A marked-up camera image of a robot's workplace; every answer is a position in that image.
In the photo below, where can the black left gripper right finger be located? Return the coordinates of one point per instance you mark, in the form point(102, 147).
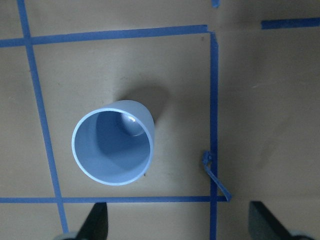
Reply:
point(263, 225)

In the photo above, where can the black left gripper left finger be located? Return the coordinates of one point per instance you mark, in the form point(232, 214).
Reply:
point(96, 225)

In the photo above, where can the light blue plastic cup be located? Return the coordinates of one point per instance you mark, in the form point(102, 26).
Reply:
point(114, 145)

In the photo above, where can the brown paper table cover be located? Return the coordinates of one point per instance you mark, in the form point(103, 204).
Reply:
point(236, 110)

